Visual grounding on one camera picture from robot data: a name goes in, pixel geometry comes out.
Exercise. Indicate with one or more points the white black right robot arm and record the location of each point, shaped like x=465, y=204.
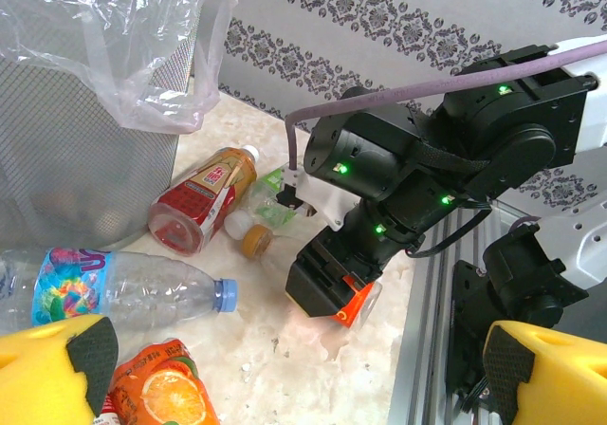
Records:
x=593, y=254

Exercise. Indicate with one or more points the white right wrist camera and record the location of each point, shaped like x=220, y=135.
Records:
x=322, y=197

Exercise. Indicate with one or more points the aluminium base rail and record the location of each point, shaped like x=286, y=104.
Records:
x=422, y=349

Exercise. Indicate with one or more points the green label bottle white cap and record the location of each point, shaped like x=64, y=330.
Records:
x=270, y=192

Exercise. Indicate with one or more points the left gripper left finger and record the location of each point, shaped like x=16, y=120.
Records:
x=38, y=373

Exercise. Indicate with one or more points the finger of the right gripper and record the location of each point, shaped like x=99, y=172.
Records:
x=318, y=287

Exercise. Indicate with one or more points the red label tea bottle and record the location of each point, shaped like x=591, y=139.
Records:
x=199, y=202

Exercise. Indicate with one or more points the clear bottle colourful blue label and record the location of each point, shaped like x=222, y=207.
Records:
x=142, y=292

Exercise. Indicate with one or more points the orange juice bottle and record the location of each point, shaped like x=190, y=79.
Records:
x=166, y=387

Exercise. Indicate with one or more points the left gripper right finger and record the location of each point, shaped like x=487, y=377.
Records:
x=559, y=377

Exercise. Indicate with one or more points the clear plastic bin liner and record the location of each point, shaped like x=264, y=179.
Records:
x=142, y=64

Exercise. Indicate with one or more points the clear plastic trash bin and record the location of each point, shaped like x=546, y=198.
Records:
x=71, y=159

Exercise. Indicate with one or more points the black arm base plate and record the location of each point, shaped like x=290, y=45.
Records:
x=467, y=301

